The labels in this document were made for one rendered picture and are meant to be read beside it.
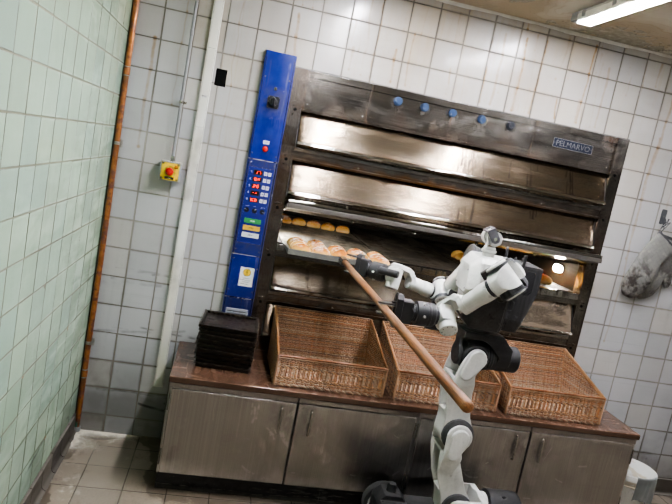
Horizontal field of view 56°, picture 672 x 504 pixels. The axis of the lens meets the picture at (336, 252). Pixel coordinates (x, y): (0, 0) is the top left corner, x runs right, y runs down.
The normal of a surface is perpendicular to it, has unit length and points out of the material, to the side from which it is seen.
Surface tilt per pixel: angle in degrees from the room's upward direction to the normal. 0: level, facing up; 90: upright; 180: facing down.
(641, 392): 90
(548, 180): 70
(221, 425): 90
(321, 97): 90
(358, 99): 93
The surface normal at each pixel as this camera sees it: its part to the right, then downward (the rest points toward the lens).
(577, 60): 0.14, 0.18
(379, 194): 0.21, -0.17
